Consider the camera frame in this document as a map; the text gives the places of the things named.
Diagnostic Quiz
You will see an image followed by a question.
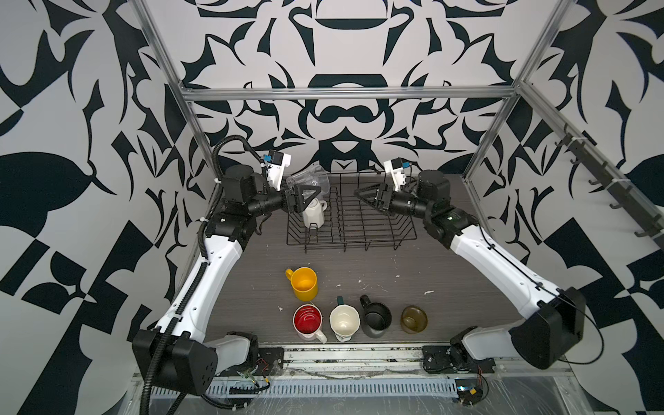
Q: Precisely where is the olive green glass cup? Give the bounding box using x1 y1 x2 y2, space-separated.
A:
399 305 429 335

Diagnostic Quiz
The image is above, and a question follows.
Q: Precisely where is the black mug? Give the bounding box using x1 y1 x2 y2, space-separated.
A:
360 295 393 339

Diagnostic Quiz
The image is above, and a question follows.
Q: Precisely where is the white slotted cable duct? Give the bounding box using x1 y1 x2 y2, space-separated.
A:
206 377 460 399

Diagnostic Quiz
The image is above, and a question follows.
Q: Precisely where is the wall hook rail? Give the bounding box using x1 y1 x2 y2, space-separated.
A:
553 124 663 250

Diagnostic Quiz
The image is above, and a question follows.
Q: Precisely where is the white ceramic mug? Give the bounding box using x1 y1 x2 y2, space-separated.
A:
302 198 328 230

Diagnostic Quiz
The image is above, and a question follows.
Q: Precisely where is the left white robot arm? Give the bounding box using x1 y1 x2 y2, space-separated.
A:
131 135 321 414

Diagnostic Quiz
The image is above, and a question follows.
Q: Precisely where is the cream mug green handle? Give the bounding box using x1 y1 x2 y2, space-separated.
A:
330 296 361 342

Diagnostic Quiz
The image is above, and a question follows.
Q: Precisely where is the small green circuit board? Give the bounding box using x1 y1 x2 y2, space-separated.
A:
455 378 489 406

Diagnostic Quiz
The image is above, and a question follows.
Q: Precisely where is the red and white mug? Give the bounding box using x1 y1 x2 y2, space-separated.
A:
292 304 328 344

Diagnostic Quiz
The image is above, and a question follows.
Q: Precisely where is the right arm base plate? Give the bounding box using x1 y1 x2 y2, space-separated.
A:
422 345 468 375

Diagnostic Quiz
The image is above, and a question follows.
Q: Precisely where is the black wire dish rack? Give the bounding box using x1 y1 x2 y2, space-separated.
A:
286 171 418 252

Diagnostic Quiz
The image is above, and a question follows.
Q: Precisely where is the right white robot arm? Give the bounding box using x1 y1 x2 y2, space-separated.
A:
354 169 593 370

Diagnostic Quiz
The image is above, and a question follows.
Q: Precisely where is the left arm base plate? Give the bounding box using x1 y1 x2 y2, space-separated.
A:
224 347 285 377

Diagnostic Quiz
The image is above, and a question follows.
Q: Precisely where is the aluminium frame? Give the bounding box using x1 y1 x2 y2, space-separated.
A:
129 0 664 260

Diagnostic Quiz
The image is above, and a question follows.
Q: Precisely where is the yellow mug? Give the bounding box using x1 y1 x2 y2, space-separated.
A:
285 267 318 302

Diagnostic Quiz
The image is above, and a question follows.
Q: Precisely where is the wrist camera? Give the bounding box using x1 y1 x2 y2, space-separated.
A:
383 157 412 191
264 150 292 191

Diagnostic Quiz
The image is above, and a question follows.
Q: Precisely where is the clear glass cup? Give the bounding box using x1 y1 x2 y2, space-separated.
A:
286 162 330 201

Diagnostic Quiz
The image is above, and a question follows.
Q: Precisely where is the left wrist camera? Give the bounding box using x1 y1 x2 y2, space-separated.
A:
264 150 292 191

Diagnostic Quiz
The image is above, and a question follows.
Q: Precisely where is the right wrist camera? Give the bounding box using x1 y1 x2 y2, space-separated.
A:
383 157 412 191

